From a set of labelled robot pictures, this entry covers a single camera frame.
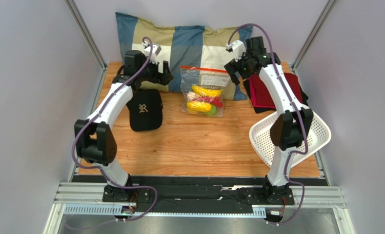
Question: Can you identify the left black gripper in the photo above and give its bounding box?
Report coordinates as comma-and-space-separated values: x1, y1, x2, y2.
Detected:
137, 56, 174, 87

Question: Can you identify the red toy bell pepper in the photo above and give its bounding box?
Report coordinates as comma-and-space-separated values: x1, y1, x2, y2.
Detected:
186, 92, 205, 102

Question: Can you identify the yellow toy banana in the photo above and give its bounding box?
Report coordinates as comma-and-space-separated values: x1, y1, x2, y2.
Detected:
191, 85, 223, 98

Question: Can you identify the clear zip top bag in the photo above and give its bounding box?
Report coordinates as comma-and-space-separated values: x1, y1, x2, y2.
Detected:
180, 66, 231, 117

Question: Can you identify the yellow toy mango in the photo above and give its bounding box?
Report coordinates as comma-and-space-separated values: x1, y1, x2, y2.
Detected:
186, 101, 212, 112

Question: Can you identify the green toy vegetable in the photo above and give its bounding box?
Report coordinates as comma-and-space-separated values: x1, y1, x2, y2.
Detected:
204, 105, 217, 117

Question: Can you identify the red toy chili pepper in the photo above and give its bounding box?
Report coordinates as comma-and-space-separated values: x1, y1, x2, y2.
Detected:
210, 97, 223, 108

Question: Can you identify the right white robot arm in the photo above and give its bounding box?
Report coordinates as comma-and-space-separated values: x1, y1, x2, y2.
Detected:
224, 37, 314, 200

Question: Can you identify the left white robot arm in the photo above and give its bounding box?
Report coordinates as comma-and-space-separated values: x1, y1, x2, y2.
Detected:
71, 45, 173, 191

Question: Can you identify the checkered blue beige pillow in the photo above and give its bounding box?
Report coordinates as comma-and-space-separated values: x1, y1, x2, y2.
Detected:
115, 12, 253, 93

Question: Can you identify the black baseball cap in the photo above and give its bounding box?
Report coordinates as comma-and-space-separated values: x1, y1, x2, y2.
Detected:
126, 89, 163, 132

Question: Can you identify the dark red folded cloth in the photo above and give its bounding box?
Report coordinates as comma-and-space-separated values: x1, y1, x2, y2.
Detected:
249, 73, 307, 109

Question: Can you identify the white perforated plastic basket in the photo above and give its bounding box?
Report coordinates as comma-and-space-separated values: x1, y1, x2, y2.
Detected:
249, 112, 331, 167

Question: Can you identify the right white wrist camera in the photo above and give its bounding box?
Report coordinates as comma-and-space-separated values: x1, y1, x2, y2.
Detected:
226, 40, 246, 62

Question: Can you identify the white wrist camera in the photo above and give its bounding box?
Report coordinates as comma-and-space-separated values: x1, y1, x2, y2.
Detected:
226, 40, 246, 62
142, 42, 161, 65

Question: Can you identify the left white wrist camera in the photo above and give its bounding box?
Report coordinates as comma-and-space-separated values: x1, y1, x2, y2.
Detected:
142, 42, 161, 65

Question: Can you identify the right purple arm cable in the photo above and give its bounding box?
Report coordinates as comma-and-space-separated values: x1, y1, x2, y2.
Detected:
228, 23, 309, 226

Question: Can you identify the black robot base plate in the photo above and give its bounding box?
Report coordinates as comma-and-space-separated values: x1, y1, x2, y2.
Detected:
102, 176, 295, 214

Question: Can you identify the aluminium frame rail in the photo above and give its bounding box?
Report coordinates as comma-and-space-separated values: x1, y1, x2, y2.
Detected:
44, 182, 355, 234

